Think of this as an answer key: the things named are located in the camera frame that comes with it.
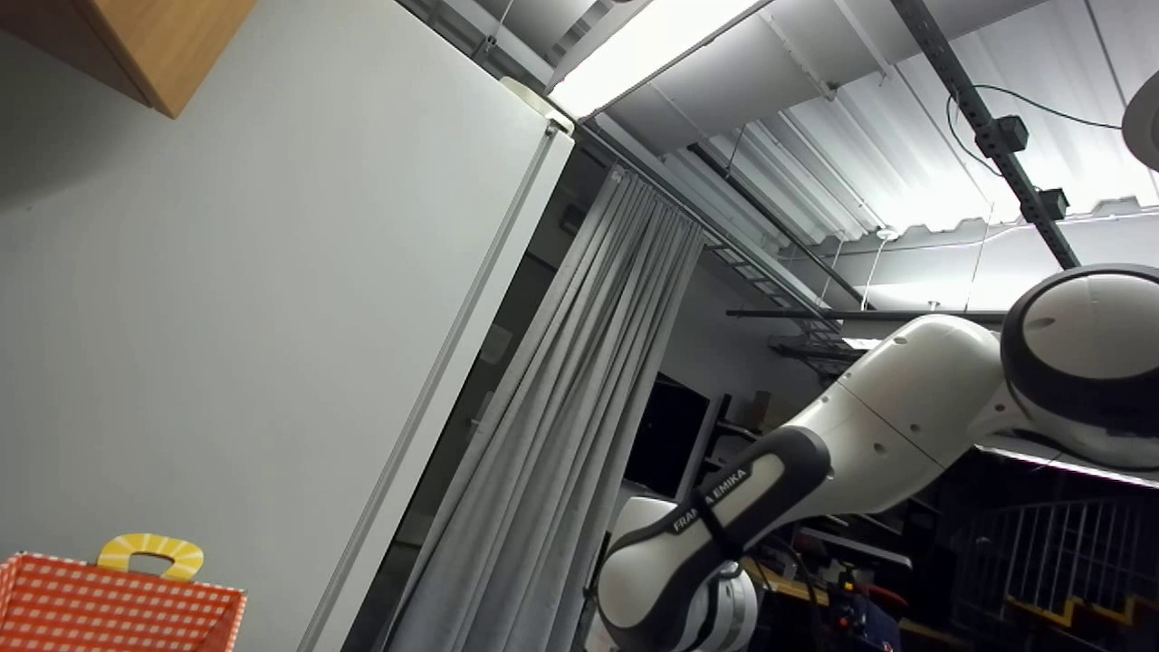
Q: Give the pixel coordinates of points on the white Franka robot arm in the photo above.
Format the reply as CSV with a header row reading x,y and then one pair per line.
x,y
907,401

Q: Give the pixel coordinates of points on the black monitor screen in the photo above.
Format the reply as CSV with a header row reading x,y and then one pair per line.
x,y
672,423

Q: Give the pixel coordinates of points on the grey pleated curtain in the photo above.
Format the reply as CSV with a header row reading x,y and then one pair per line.
x,y
546,459

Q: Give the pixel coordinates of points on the long ceiling light fixture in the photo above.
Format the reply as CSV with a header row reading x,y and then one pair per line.
x,y
652,48

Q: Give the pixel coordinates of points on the blue and red device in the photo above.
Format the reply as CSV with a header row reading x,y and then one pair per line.
x,y
862,617

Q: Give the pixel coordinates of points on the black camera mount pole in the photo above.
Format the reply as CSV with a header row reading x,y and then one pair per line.
x,y
998,132

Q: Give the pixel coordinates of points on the wooden wall cabinet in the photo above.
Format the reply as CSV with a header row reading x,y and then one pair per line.
x,y
169,41

